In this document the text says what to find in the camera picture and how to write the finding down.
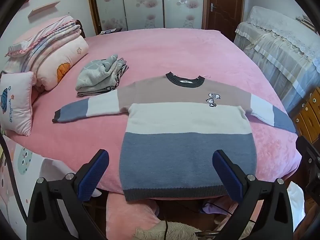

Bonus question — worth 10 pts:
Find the white lace furniture cover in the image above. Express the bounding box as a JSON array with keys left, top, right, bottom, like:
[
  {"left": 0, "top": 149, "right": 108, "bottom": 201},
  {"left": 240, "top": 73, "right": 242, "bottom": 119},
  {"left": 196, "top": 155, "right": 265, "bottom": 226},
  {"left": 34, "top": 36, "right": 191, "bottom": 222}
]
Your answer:
[{"left": 234, "top": 6, "right": 320, "bottom": 113}]

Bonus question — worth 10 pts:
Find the thick black cable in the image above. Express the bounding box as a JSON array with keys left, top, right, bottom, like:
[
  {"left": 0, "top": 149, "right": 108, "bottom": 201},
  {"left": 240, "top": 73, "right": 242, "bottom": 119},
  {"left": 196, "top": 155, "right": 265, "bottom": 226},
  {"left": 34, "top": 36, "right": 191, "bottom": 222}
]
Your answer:
[{"left": 0, "top": 132, "right": 28, "bottom": 228}]

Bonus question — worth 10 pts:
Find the floral sliding-door wardrobe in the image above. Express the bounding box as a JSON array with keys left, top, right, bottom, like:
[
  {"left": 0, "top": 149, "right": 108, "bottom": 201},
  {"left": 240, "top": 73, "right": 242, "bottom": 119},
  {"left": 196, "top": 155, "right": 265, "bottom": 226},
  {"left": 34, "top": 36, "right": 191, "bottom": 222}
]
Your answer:
[{"left": 86, "top": 0, "right": 211, "bottom": 35}]

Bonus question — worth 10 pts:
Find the colour-block knit sweater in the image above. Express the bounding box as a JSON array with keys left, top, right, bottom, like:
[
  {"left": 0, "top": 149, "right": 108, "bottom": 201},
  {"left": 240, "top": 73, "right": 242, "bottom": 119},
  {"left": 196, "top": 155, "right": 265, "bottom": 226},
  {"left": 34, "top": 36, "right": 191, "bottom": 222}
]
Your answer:
[{"left": 52, "top": 71, "right": 297, "bottom": 202}]

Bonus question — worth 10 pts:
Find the striped folded garment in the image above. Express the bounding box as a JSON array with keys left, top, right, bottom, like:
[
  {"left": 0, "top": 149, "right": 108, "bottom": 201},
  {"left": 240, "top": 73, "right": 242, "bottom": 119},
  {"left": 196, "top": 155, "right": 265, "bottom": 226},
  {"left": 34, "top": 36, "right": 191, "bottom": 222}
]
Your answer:
[{"left": 77, "top": 58, "right": 130, "bottom": 97}]

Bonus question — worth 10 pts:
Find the dark wooden headboard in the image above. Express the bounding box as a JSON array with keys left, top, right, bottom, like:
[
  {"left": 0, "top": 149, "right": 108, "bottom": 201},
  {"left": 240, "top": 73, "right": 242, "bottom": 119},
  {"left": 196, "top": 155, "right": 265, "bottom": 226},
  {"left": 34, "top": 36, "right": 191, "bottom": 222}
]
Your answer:
[{"left": 75, "top": 20, "right": 87, "bottom": 39}]

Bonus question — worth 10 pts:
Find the stack of books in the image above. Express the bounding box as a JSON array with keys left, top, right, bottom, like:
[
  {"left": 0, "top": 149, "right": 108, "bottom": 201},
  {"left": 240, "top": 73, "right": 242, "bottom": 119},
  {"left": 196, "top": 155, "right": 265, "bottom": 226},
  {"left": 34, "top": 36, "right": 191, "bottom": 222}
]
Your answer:
[{"left": 295, "top": 14, "right": 316, "bottom": 31}]

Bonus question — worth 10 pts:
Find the small pink printed pillow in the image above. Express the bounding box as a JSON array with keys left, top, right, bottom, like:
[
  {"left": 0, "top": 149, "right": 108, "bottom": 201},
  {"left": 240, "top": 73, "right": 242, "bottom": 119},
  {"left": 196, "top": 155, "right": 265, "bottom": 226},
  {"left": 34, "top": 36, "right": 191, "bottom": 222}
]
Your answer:
[{"left": 0, "top": 71, "right": 37, "bottom": 137}]

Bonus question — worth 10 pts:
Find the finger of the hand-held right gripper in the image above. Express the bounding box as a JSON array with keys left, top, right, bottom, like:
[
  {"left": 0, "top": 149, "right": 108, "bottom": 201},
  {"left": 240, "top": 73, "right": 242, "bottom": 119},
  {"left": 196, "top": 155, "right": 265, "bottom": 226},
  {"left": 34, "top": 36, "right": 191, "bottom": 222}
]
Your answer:
[{"left": 295, "top": 135, "right": 320, "bottom": 202}]

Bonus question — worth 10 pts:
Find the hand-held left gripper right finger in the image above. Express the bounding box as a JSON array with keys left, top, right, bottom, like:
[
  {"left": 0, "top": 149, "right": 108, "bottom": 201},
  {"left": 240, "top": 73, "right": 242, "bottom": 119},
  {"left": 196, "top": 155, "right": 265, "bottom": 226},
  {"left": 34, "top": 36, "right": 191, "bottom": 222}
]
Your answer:
[{"left": 212, "top": 149, "right": 300, "bottom": 240}]

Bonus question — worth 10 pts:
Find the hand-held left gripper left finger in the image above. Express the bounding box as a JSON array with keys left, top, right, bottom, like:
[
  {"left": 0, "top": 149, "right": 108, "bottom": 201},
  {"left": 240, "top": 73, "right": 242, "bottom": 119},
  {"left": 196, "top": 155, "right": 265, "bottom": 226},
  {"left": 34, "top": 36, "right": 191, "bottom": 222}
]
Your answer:
[{"left": 26, "top": 149, "right": 110, "bottom": 240}]

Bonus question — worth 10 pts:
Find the beige plush rug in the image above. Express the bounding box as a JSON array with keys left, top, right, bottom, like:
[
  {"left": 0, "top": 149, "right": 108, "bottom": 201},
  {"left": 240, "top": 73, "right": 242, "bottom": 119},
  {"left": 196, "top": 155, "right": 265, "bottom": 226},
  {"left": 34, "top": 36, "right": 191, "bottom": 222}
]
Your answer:
[{"left": 134, "top": 221, "right": 198, "bottom": 240}]

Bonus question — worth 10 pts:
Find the pink printed folded quilt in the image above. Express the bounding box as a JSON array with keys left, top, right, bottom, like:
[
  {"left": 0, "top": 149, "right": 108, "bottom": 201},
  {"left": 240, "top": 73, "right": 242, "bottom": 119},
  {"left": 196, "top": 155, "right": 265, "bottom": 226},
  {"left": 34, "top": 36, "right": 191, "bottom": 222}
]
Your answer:
[{"left": 24, "top": 34, "right": 89, "bottom": 92}]

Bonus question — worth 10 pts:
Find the wooden drawer cabinet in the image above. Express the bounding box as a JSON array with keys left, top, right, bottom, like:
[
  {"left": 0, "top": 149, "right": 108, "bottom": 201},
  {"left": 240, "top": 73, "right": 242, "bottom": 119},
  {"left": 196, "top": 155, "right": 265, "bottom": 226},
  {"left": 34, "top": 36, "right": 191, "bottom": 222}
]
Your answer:
[{"left": 292, "top": 87, "right": 320, "bottom": 143}]

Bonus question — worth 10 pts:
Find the brown wooden door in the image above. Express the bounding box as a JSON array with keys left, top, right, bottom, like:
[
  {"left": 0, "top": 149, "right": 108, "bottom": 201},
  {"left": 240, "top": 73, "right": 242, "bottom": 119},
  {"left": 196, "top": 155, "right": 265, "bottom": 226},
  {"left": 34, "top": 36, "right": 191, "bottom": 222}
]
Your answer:
[{"left": 202, "top": 0, "right": 247, "bottom": 43}]

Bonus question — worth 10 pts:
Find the white dotted printed cloth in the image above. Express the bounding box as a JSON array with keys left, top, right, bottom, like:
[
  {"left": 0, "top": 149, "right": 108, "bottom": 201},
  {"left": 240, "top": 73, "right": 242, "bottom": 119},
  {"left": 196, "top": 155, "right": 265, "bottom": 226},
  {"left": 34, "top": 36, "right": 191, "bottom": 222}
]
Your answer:
[{"left": 0, "top": 140, "right": 75, "bottom": 230}]

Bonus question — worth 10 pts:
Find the pink bed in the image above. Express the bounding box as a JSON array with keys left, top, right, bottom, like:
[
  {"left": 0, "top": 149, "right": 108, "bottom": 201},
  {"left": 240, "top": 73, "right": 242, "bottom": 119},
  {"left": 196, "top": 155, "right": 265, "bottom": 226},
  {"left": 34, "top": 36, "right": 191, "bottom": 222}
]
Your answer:
[{"left": 0, "top": 27, "right": 304, "bottom": 202}]

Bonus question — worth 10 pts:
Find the grey checked fleece garment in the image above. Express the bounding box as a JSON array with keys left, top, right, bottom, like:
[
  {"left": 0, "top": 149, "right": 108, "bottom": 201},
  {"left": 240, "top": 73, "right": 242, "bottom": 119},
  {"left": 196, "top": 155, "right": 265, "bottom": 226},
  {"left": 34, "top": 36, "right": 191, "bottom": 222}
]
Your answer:
[{"left": 76, "top": 54, "right": 118, "bottom": 92}]

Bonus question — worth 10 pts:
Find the purple cloth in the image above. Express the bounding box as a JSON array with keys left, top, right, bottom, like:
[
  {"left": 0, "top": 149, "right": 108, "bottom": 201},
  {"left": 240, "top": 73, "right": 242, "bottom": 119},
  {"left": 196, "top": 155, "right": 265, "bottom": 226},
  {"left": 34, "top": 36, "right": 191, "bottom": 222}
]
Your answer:
[{"left": 200, "top": 202, "right": 231, "bottom": 215}]

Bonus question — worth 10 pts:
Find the small flat box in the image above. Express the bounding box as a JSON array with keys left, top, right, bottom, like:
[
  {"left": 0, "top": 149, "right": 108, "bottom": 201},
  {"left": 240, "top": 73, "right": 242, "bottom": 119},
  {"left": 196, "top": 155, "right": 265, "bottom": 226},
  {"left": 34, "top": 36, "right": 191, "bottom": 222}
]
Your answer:
[{"left": 99, "top": 28, "right": 123, "bottom": 35}]

